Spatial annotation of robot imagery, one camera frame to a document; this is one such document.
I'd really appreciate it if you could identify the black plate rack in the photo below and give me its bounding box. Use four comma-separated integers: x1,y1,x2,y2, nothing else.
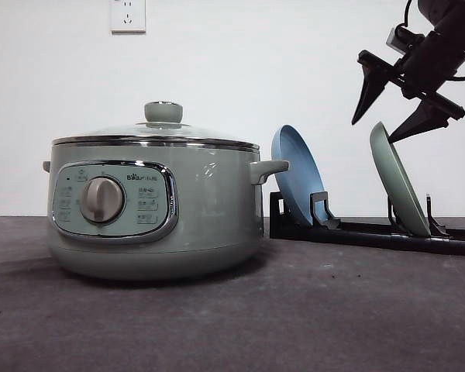
270,191,465,255

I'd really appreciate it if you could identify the white wall socket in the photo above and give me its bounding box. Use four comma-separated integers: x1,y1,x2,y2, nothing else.
108,0,146,37

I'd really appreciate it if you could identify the green electric steamer pot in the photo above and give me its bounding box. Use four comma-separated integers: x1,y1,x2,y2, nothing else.
43,142,289,280

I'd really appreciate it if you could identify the green plate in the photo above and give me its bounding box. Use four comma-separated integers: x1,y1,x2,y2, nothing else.
370,122,431,238

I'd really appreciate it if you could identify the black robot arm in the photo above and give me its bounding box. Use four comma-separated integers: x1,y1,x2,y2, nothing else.
352,0,465,143

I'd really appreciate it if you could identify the blue plate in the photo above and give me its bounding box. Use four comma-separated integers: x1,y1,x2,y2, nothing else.
271,125,325,224

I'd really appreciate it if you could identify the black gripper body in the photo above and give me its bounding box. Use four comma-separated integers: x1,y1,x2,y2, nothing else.
397,31,465,98

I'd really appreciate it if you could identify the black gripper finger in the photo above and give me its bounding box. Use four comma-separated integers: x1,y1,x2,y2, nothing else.
389,93,465,142
352,50,399,124

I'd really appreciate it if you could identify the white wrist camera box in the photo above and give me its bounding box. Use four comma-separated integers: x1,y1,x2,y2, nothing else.
386,23,425,54

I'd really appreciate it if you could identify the glass steamer lid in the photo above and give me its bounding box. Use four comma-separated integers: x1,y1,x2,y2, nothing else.
52,101,260,150

